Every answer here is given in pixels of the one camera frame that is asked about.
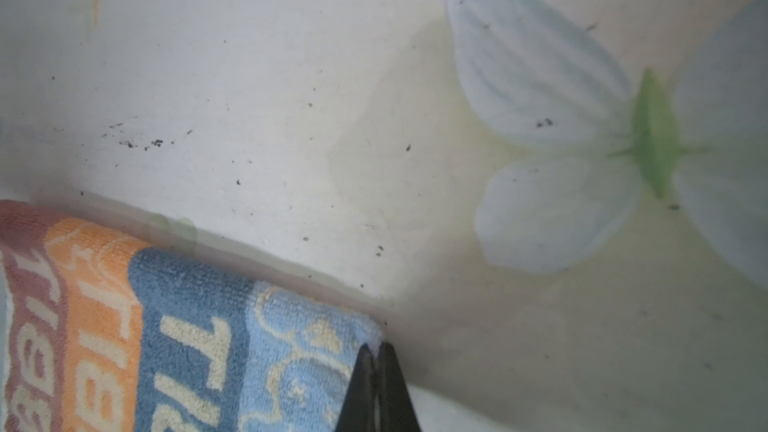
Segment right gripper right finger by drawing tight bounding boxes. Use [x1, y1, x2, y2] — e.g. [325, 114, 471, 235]
[376, 342, 421, 432]

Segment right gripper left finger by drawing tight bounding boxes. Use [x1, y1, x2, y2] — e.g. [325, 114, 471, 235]
[335, 345, 377, 432]

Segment multicolour striped letter towel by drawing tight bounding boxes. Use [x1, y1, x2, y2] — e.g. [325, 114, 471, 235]
[1, 200, 382, 431]

